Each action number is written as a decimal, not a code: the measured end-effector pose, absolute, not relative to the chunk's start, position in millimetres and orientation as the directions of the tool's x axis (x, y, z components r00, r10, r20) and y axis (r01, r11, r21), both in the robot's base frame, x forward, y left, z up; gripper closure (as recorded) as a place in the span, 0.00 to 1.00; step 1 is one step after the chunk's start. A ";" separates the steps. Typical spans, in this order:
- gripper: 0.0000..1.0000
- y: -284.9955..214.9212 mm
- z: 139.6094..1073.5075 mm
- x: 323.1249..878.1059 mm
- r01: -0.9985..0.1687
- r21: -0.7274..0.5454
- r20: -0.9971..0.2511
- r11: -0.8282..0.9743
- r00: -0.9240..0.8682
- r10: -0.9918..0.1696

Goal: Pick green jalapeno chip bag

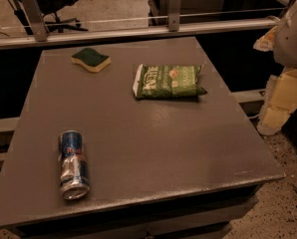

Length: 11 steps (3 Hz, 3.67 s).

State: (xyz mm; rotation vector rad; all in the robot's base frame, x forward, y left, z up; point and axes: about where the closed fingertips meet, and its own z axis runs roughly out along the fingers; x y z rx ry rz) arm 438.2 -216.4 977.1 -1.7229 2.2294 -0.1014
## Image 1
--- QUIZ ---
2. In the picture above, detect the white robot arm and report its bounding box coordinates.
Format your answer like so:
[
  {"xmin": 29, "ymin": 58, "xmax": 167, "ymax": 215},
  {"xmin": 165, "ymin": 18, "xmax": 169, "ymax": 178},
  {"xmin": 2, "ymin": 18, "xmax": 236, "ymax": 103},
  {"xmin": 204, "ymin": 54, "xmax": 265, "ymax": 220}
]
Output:
[{"xmin": 273, "ymin": 0, "xmax": 297, "ymax": 68}]

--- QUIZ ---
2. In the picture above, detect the green jalapeno chip bag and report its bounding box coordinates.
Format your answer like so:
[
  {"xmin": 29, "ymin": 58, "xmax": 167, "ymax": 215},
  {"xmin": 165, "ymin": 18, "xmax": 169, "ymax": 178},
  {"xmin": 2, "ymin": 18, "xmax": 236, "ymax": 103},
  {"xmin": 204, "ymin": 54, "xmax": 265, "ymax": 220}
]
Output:
[{"xmin": 133, "ymin": 64, "xmax": 207, "ymax": 100}]

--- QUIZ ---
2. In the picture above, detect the grey table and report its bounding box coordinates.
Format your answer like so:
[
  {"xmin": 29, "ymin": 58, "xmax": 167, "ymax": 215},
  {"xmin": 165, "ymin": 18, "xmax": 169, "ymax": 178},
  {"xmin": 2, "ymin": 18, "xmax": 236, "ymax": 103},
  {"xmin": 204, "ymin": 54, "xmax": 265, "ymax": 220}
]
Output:
[{"xmin": 0, "ymin": 37, "xmax": 283, "ymax": 239}]

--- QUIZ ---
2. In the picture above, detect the green and yellow sponge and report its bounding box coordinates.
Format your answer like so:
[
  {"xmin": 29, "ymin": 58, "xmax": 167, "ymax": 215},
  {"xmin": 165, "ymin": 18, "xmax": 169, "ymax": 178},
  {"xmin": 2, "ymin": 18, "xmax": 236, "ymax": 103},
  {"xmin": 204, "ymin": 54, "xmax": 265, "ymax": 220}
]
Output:
[{"xmin": 71, "ymin": 48, "xmax": 111, "ymax": 73}]

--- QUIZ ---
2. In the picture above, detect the crushed blue energy drink can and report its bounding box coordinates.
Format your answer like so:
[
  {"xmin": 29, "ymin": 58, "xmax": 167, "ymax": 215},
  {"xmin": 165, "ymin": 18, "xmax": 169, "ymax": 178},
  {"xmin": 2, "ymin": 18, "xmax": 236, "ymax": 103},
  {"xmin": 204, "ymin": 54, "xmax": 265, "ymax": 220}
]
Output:
[{"xmin": 59, "ymin": 130, "xmax": 90, "ymax": 200}]

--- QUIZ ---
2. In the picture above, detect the grey metal railing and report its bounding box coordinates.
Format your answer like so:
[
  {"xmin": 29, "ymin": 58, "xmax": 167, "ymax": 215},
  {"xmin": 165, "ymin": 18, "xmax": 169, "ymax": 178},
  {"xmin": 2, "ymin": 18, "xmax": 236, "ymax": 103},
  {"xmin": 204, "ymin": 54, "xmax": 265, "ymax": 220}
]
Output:
[{"xmin": 0, "ymin": 0, "xmax": 295, "ymax": 49}]

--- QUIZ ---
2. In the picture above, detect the black office chair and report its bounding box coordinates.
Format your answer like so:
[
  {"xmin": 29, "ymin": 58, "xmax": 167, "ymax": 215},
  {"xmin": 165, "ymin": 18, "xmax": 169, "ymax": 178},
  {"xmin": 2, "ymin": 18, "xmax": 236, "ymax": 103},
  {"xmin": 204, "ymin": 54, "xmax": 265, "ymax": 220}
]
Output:
[{"xmin": 8, "ymin": 0, "xmax": 89, "ymax": 35}]

